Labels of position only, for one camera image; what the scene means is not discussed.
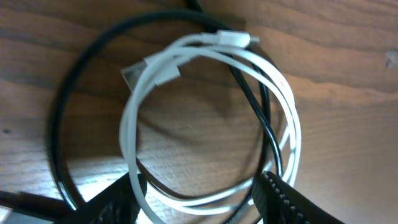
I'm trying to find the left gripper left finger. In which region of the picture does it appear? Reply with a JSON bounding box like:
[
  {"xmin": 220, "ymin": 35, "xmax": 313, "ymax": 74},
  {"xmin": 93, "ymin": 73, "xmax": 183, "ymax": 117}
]
[{"xmin": 55, "ymin": 174, "xmax": 141, "ymax": 224}]

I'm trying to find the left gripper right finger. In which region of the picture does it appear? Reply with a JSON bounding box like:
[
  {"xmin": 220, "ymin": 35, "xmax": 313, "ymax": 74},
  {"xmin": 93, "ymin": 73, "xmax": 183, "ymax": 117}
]
[{"xmin": 252, "ymin": 172, "xmax": 343, "ymax": 224}]

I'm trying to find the white USB cable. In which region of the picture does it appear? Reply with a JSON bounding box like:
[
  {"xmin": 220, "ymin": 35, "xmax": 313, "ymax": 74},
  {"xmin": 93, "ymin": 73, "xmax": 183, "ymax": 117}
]
[{"xmin": 119, "ymin": 29, "xmax": 302, "ymax": 224}]

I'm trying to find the black USB cable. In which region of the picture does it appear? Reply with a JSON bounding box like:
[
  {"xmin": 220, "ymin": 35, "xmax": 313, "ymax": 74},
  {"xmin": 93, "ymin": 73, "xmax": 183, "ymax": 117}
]
[{"xmin": 46, "ymin": 0, "xmax": 284, "ymax": 224}]

